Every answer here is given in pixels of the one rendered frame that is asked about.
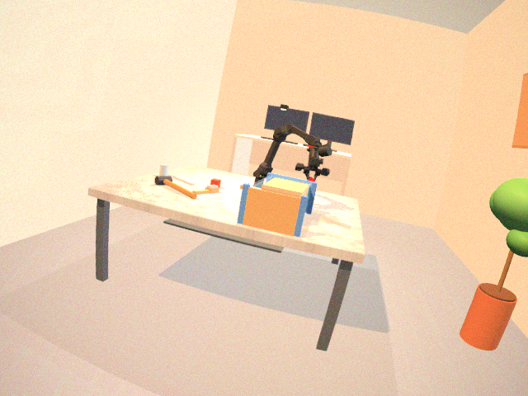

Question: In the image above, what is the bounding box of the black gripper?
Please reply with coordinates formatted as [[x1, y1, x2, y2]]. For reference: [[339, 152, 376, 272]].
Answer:
[[295, 156, 330, 180]]

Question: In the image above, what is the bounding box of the mallet with grey head and wooden handle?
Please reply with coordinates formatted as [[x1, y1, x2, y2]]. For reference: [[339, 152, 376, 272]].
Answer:
[[155, 176, 196, 200]]

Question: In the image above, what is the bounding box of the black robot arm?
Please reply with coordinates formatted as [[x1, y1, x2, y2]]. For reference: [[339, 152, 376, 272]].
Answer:
[[253, 124, 332, 182]]

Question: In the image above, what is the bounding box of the grey cylinder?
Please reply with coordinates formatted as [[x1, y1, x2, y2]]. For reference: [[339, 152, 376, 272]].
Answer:
[[159, 164, 169, 176]]

